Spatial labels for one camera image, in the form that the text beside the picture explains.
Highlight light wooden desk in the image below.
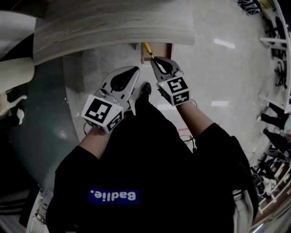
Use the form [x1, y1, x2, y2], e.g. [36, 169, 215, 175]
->
[33, 0, 196, 66]

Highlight person's right forearm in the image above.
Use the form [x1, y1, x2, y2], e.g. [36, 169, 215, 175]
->
[176, 101, 216, 140]

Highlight person's black shoe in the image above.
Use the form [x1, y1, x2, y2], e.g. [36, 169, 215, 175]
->
[139, 82, 152, 99]

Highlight black office chair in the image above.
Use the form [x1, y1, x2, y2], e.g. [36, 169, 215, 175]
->
[261, 16, 290, 90]

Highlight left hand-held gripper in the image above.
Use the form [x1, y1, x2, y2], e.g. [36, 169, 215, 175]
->
[81, 66, 140, 134]

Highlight person's black shirt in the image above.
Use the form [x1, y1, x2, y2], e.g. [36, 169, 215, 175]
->
[45, 122, 259, 233]

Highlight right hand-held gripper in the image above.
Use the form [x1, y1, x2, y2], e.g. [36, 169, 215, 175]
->
[150, 56, 191, 107]

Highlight person's left forearm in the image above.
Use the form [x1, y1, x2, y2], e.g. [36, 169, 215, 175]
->
[78, 127, 112, 160]

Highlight black cable on floor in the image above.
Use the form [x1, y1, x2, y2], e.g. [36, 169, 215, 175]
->
[179, 134, 198, 154]

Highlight white strap with metal buckles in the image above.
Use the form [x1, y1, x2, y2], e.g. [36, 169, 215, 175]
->
[25, 187, 54, 233]

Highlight person's black trouser leg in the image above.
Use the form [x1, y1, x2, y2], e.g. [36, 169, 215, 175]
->
[122, 94, 180, 146]

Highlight yellow handled screwdriver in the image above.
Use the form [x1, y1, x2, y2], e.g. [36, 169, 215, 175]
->
[143, 42, 155, 60]

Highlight white long desk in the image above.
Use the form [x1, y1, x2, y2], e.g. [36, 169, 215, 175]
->
[258, 0, 291, 114]

